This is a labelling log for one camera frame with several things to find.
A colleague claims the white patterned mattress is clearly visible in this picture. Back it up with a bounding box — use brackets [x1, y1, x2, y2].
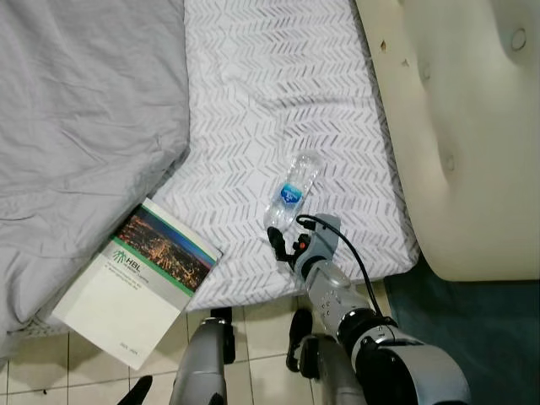
[8, 0, 421, 340]

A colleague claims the dark teal rug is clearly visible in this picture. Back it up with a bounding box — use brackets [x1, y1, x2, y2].
[386, 260, 540, 405]

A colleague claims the cream padded headboard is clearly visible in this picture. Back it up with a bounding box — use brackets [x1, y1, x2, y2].
[354, 0, 540, 283]

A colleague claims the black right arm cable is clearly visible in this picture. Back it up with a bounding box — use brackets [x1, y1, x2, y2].
[295, 214, 382, 320]

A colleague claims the clear plastic water bottle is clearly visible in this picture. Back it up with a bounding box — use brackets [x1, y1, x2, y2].
[264, 150, 325, 233]

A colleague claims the grey blanket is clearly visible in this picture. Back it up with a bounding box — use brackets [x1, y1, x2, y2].
[0, 0, 192, 338]

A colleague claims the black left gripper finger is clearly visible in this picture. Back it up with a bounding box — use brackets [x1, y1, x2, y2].
[118, 375, 155, 405]

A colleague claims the silver robot right leg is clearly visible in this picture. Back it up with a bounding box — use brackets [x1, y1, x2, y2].
[285, 309, 364, 405]

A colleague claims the white book with city photo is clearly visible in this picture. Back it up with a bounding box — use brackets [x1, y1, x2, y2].
[51, 197, 223, 370]

